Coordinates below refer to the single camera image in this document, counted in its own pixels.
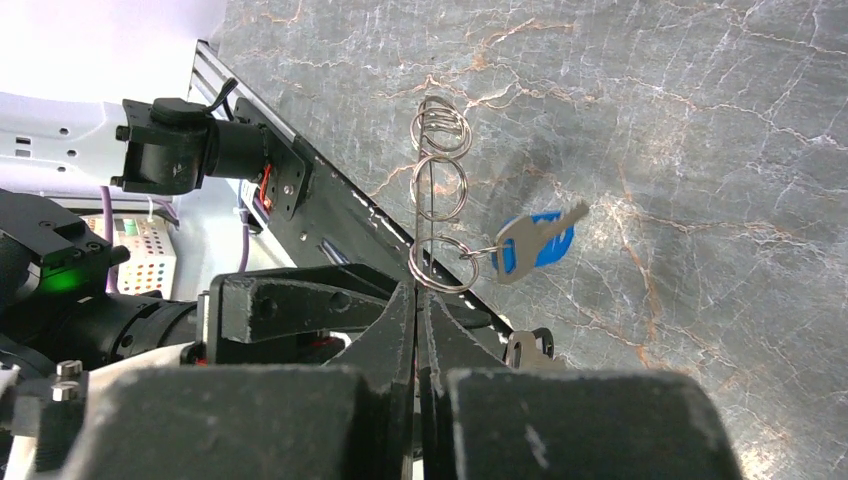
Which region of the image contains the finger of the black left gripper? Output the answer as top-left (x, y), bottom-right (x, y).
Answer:
top-left (205, 264), bottom-right (494, 365)

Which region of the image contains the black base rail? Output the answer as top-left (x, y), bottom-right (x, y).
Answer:
top-left (188, 39), bottom-right (515, 333)

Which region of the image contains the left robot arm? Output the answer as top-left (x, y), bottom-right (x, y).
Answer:
top-left (1, 98), bottom-right (493, 476)

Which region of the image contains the blue key tag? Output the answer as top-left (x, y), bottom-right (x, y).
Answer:
top-left (460, 201), bottom-right (590, 285)

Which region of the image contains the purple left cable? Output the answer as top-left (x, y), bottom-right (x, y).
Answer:
top-left (99, 185), bottom-right (180, 296)

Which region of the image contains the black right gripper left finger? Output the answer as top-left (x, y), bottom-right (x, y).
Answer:
top-left (62, 284), bottom-right (415, 479)

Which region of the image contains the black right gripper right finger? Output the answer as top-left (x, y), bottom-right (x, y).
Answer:
top-left (417, 293), bottom-right (742, 479)

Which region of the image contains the silver key with ring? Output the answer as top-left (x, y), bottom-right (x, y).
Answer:
top-left (503, 327), bottom-right (566, 371)

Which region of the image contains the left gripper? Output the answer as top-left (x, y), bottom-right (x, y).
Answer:
top-left (0, 188), bottom-right (220, 458)

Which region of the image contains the perforated metal ring plate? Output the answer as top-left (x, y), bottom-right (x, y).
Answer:
top-left (408, 95), bottom-right (480, 294)

